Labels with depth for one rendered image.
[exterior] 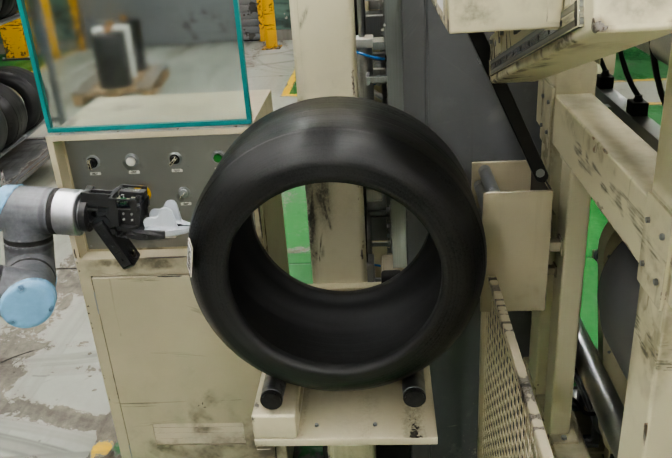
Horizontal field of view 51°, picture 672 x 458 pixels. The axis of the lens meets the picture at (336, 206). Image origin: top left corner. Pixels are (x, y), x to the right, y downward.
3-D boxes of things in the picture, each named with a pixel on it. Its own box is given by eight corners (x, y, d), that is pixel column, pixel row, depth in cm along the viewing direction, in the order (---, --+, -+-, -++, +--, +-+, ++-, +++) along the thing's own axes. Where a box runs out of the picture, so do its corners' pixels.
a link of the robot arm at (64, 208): (53, 242, 133) (73, 220, 141) (78, 244, 132) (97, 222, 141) (48, 199, 129) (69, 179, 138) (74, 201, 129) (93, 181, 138)
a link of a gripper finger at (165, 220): (189, 212, 130) (140, 208, 130) (190, 240, 133) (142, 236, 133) (193, 205, 133) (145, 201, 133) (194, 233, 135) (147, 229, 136)
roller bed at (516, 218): (469, 270, 180) (471, 161, 168) (528, 269, 178) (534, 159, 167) (480, 312, 161) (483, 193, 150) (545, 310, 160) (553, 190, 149)
